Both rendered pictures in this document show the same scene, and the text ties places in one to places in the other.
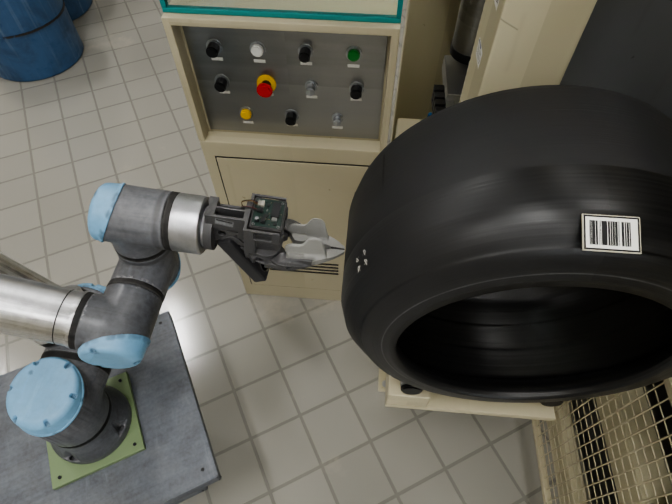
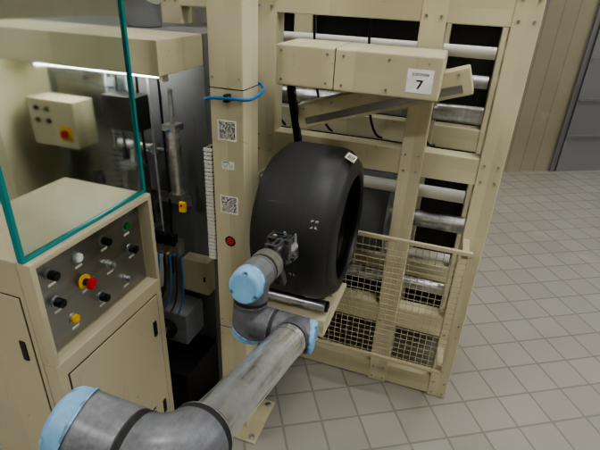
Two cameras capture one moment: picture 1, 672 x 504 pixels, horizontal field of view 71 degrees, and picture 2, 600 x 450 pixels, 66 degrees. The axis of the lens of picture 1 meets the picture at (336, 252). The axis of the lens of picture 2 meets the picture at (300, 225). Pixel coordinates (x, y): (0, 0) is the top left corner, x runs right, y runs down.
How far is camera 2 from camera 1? 128 cm
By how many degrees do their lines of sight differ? 61
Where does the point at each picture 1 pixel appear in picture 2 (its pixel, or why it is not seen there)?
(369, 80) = (135, 237)
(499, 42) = (245, 151)
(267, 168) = (104, 351)
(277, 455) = not seen: outside the picture
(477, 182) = (319, 170)
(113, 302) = (288, 317)
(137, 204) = (260, 262)
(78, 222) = not seen: outside the picture
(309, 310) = not seen: outside the picture
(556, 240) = (347, 166)
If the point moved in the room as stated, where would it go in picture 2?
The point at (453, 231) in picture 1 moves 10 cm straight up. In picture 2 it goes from (332, 182) to (335, 153)
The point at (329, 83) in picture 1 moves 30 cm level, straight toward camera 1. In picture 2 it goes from (117, 254) to (194, 268)
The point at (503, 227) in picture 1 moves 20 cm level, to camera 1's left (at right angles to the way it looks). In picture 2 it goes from (338, 171) to (327, 194)
